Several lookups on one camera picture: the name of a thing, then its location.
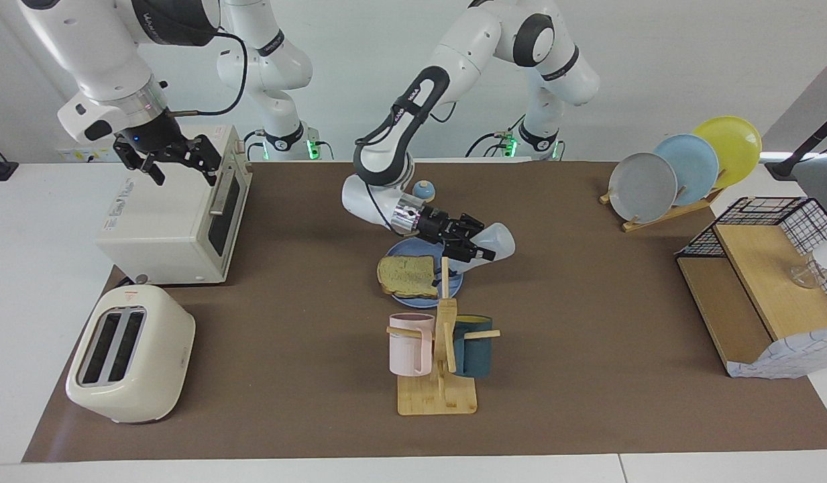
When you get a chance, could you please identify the dark teal mug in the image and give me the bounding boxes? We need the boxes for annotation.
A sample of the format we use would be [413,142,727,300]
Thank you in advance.
[451,315,494,378]

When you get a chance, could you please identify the white wall power box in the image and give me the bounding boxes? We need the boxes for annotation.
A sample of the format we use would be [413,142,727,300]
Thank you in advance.
[54,129,129,163]

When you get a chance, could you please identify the wooden plate rack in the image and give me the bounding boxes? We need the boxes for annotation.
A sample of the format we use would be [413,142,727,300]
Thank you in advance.
[600,168,726,233]

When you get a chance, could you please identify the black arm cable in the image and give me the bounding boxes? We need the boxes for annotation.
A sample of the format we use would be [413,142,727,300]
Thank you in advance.
[355,101,454,229]
[168,30,247,118]

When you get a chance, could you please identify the toasted bread slice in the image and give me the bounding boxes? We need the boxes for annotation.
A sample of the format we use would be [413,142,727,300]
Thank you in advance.
[377,255,441,300]

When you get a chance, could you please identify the light blue round plate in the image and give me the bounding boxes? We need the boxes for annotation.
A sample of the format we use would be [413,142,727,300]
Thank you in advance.
[653,134,720,207]

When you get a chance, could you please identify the wooden two-tier shelf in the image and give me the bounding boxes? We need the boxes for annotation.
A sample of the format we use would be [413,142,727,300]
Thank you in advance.
[676,223,827,378]

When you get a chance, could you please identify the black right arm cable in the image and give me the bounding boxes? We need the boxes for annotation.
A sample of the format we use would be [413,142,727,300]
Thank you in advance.
[168,30,247,118]

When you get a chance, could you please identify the clear glass cup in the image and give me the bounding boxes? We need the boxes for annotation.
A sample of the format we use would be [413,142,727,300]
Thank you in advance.
[789,260,823,289]

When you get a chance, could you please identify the grey round plate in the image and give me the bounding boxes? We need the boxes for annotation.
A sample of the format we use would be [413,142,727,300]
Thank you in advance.
[608,152,679,224]

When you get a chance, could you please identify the grey rounded cover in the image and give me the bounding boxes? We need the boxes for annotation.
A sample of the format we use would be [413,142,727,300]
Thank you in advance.
[792,156,827,225]

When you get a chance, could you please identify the wooden mug tree stand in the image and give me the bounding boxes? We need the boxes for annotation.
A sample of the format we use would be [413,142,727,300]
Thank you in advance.
[386,257,502,416]

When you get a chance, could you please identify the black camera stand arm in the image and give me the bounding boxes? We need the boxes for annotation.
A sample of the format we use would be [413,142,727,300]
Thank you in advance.
[765,107,827,180]

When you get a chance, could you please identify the white checked cloth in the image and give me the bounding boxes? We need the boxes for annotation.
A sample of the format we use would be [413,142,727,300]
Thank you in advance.
[727,329,827,380]

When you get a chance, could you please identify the pink ribbed mug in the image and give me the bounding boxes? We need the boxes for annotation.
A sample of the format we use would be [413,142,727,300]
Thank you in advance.
[388,313,435,377]

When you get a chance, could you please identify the translucent squeeze bottle navy cap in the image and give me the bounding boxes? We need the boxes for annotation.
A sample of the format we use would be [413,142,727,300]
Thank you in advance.
[440,223,516,279]

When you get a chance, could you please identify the brown table mat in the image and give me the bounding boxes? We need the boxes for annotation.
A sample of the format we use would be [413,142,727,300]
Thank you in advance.
[22,160,827,464]

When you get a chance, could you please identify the yellow round plate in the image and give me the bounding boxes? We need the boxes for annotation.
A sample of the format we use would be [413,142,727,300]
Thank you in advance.
[692,115,763,190]

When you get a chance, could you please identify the white toaster oven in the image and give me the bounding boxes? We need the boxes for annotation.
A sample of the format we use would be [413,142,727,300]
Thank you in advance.
[95,124,253,286]

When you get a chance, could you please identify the black wire basket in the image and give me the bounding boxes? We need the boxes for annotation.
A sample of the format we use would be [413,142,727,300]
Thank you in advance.
[675,197,827,316]

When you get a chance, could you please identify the cream two-slot toaster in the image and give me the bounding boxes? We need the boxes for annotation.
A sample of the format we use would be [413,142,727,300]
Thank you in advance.
[66,284,197,425]

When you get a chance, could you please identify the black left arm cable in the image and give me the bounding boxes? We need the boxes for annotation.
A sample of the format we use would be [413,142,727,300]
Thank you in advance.
[355,101,454,229]

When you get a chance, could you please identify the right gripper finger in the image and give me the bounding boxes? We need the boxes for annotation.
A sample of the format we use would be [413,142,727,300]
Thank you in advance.
[178,134,223,186]
[113,140,164,186]

